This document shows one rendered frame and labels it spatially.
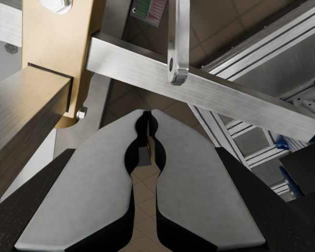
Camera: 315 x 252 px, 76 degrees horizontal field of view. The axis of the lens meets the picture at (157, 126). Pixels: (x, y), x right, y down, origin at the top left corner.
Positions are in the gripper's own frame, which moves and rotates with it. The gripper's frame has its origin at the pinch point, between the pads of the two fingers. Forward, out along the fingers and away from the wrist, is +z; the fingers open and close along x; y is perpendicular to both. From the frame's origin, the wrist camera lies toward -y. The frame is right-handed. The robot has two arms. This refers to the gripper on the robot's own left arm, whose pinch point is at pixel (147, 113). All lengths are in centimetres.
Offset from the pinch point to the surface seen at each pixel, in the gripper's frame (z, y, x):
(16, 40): 8.3, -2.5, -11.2
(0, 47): 31.1, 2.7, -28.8
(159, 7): 22.9, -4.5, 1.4
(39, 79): 5.3, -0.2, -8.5
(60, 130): 23.1, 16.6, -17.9
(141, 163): 81, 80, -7
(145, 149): 81, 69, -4
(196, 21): 93, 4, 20
